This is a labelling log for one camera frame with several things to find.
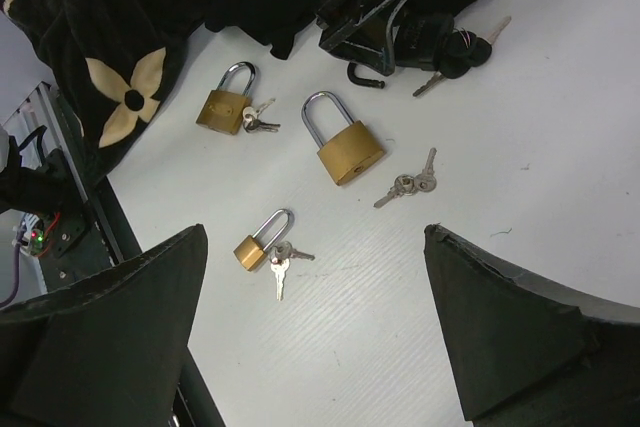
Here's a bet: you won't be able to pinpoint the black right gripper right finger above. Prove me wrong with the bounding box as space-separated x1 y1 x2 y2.
424 224 639 426

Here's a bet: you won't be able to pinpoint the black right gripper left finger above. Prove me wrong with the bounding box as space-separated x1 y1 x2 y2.
1 224 208 426

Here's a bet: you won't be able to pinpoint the black padlock with keys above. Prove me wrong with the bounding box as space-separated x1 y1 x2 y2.
347 11 513 98

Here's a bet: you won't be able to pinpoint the medium brass padlock long shackle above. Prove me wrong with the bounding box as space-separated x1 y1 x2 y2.
301 91 386 186

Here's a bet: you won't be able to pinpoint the large padlock key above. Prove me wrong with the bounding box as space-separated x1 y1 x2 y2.
242 98 281 134

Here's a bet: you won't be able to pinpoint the medium padlock keys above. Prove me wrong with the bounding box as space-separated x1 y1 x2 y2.
373 147 437 209

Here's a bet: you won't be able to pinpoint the large brass padlock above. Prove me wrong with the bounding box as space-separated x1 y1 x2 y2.
195 61 257 135

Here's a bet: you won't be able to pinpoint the small brass padlock long shackle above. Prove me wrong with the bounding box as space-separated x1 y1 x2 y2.
233 208 294 272

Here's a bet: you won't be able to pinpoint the small padlock key bunch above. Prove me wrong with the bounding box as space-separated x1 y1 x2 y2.
270 241 315 301

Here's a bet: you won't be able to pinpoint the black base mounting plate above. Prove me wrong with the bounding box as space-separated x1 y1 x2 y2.
39 85 225 426

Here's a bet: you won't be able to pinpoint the black floral pillow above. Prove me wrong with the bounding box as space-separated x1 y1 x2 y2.
1 0 209 180

